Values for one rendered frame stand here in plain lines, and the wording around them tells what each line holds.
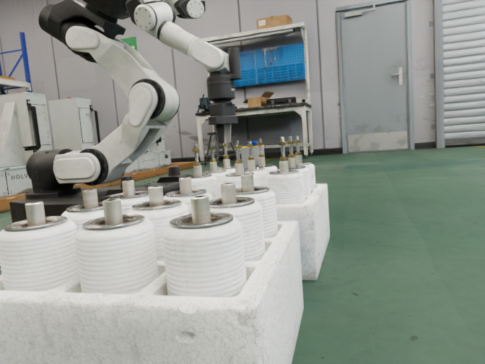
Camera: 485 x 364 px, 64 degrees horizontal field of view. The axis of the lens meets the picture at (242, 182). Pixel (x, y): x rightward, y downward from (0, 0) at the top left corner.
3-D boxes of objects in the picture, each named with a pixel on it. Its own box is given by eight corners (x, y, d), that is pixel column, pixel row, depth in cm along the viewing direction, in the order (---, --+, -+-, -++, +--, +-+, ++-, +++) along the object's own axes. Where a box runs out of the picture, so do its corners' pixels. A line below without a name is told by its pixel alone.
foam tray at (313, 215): (168, 275, 103) (161, 209, 101) (219, 236, 140) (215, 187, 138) (317, 281, 91) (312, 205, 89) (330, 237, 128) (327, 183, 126)
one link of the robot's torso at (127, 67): (146, 128, 136) (56, 47, 142) (169, 128, 153) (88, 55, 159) (169, 92, 132) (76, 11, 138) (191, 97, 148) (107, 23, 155)
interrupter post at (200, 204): (188, 226, 45) (185, 198, 45) (195, 222, 48) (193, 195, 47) (208, 226, 45) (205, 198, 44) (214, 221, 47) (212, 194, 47)
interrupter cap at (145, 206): (123, 213, 58) (122, 208, 58) (146, 204, 65) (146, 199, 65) (169, 211, 56) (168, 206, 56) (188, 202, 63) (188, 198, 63)
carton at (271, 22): (262, 34, 590) (261, 24, 589) (292, 29, 574) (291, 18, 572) (257, 30, 564) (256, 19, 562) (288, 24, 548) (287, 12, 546)
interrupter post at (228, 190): (219, 207, 57) (217, 185, 56) (224, 204, 59) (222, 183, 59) (235, 206, 56) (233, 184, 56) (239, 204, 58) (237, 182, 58)
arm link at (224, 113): (222, 125, 133) (219, 89, 132) (246, 122, 128) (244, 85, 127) (200, 125, 122) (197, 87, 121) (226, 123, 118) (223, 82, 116)
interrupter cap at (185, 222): (158, 232, 44) (157, 226, 43) (185, 217, 51) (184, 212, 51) (222, 231, 42) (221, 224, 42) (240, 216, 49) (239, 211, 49)
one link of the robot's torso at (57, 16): (31, 27, 147) (47, -18, 142) (56, 35, 159) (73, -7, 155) (86, 63, 142) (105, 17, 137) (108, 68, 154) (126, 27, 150)
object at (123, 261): (74, 376, 48) (55, 233, 46) (118, 336, 57) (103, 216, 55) (144, 383, 45) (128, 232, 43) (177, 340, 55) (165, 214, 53)
